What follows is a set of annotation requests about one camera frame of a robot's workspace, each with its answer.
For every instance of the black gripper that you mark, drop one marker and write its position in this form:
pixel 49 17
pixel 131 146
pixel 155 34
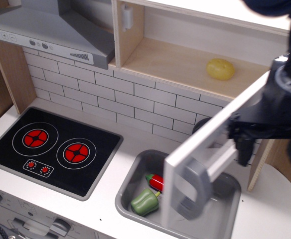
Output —
pixel 268 118

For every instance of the white toy microwave door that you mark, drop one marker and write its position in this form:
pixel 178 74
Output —
pixel 190 169

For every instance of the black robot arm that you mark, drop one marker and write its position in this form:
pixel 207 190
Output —
pixel 273 8

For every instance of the wooden microwave cabinet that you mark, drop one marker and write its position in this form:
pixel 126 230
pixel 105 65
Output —
pixel 171 41

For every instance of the dark grey toy faucet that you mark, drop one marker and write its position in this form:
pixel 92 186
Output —
pixel 200 124

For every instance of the grey toy sink basin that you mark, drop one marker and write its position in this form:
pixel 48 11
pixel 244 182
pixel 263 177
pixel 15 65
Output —
pixel 217 219

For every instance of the yellow toy potato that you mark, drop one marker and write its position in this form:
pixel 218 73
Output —
pixel 220 69

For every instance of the red toy chili pepper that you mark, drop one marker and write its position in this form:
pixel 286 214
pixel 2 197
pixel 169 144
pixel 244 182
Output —
pixel 155 181

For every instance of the green toy bell pepper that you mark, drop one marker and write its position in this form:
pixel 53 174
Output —
pixel 146 202

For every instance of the black toy stovetop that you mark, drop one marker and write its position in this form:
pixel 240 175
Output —
pixel 56 152

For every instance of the grey oven knob right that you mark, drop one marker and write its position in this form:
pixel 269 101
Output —
pixel 60 227

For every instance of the grey toy range hood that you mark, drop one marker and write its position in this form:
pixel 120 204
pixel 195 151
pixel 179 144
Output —
pixel 52 26

